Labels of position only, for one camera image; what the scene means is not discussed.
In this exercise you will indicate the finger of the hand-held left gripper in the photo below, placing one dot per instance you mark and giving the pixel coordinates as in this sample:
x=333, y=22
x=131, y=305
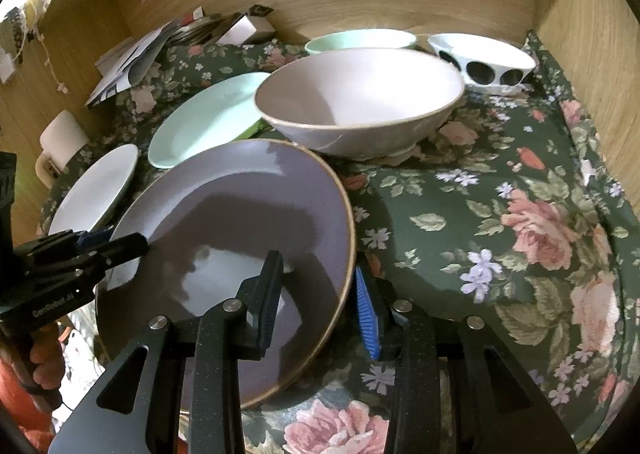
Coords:
x=92, y=236
x=120, y=249

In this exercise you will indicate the pile of printed cards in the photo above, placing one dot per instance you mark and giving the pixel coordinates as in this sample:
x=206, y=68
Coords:
x=200, y=29

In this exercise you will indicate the white plate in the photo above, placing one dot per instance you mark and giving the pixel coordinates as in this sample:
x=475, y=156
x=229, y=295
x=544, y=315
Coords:
x=95, y=189

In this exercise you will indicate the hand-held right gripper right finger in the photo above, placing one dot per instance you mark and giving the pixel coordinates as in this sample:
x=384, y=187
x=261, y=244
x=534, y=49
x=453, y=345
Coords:
x=366, y=314

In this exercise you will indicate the green floral tablecloth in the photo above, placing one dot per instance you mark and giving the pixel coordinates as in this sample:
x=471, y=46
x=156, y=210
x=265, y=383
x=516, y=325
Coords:
x=450, y=214

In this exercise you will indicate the person's left forearm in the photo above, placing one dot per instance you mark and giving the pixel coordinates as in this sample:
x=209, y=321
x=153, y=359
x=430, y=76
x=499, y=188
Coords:
x=22, y=409

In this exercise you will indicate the mint green bowl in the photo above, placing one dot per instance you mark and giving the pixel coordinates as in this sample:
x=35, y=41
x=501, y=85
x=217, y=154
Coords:
x=360, y=40

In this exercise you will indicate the stack of white papers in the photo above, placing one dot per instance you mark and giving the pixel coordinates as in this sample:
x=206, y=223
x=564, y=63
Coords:
x=132, y=61

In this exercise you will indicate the purple plate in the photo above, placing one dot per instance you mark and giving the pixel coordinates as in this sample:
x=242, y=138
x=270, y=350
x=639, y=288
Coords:
x=225, y=194

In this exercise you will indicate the person's left hand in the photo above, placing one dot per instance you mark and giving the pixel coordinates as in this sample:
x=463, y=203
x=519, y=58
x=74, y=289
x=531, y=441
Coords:
x=46, y=351

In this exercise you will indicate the white bowl with black dots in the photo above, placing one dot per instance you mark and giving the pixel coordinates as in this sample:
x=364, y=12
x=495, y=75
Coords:
x=480, y=59

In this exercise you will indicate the small white box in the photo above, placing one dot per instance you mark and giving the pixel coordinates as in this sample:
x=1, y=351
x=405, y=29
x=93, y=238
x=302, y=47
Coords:
x=245, y=30

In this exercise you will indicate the mint green plate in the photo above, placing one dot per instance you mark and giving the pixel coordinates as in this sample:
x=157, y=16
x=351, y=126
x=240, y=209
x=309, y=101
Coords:
x=205, y=119

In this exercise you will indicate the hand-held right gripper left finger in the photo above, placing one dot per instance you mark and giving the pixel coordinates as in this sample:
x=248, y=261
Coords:
x=270, y=294

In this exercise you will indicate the large pink bowl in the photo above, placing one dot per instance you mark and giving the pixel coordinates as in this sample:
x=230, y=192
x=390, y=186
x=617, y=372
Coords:
x=360, y=89

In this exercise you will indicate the cartoon printed paper sheet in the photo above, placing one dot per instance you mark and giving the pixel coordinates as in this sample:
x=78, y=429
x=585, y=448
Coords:
x=80, y=359

